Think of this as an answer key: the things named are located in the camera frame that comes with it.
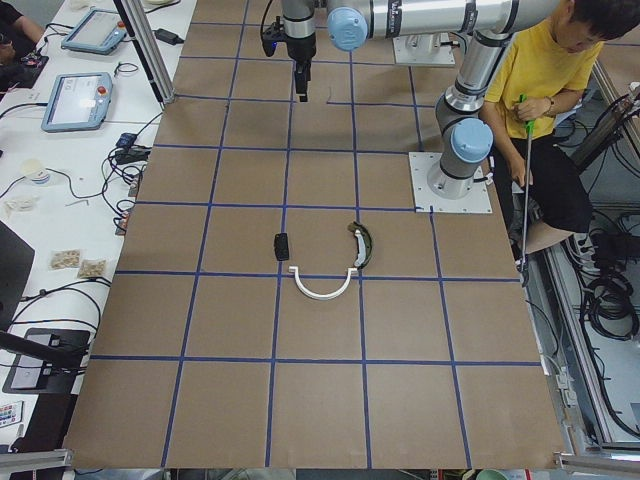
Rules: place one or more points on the far blue teach pendant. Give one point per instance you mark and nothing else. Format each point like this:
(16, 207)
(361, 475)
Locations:
(99, 32)

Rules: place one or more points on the coloured remote control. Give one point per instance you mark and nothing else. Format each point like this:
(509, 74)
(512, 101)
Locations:
(11, 413)

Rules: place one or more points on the green handled reach tool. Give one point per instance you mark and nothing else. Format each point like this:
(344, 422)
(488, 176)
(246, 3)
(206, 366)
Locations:
(523, 263)

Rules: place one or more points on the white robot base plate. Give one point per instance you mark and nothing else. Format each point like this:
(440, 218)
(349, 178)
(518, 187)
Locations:
(435, 192)

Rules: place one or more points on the person in yellow shirt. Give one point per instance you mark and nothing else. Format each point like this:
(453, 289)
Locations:
(544, 74)

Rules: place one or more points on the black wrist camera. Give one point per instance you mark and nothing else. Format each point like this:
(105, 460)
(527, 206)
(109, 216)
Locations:
(272, 36)

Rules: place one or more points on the bag of small parts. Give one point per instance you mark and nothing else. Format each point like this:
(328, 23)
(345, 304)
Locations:
(92, 268)
(65, 259)

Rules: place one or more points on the near blue teach pendant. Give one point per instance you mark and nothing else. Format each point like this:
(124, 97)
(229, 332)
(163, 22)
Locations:
(78, 102)

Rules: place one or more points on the small black plastic part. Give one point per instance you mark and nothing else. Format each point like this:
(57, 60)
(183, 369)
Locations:
(281, 246)

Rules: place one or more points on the black monitor stand base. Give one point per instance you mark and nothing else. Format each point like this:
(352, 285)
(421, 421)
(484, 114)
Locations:
(47, 361)

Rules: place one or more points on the blue teach pendant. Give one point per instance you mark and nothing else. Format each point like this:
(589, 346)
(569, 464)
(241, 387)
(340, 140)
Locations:
(78, 102)
(99, 32)

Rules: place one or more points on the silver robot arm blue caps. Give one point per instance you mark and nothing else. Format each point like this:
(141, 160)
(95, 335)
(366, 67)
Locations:
(487, 29)

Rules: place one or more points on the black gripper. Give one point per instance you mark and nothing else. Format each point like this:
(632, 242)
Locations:
(299, 46)

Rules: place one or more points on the aluminium frame post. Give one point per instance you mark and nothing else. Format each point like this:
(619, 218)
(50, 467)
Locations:
(140, 32)

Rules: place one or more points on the black power adapter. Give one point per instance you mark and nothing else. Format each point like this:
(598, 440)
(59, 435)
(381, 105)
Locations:
(168, 37)

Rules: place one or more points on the olive curved brake shoe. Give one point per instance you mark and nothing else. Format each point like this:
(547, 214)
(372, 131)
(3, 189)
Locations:
(364, 243)

